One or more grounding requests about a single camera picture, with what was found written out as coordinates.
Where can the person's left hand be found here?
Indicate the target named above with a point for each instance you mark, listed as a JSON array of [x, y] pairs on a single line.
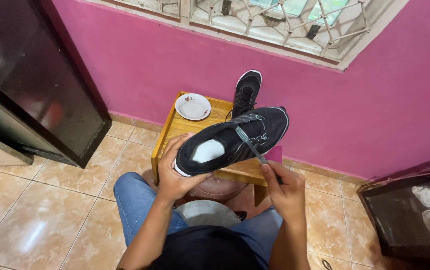
[[169, 180]]

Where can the person's right hand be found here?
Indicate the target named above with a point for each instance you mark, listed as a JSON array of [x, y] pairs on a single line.
[[288, 198]]

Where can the grey toothbrush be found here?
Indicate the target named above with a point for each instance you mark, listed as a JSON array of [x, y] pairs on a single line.
[[245, 139]]

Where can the black mesh sneaker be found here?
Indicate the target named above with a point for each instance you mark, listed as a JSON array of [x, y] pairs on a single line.
[[237, 138], [245, 93]]

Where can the person's blue jeans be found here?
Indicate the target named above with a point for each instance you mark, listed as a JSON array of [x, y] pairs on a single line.
[[136, 202]]

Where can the pink sheet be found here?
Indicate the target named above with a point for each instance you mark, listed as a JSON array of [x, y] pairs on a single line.
[[275, 154]]

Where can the brown round basin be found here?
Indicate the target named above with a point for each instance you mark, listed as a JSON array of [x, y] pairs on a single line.
[[216, 187]]

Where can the black sandal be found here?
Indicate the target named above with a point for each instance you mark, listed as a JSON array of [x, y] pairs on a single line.
[[241, 215]]

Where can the grey metal bowl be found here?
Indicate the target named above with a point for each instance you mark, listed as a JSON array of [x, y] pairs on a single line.
[[207, 213]]

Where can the small wooden stool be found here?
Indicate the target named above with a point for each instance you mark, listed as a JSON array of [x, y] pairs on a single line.
[[184, 125]]

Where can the white saucer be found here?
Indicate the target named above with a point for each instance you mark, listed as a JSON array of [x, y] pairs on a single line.
[[192, 107]]

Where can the person's black shirt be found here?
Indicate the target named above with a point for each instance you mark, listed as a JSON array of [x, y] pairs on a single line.
[[207, 249]]

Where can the black glass-door cabinet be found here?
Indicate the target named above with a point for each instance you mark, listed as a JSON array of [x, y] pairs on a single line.
[[38, 75]]

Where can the window with white grille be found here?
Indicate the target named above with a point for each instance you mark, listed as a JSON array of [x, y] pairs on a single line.
[[275, 26]]

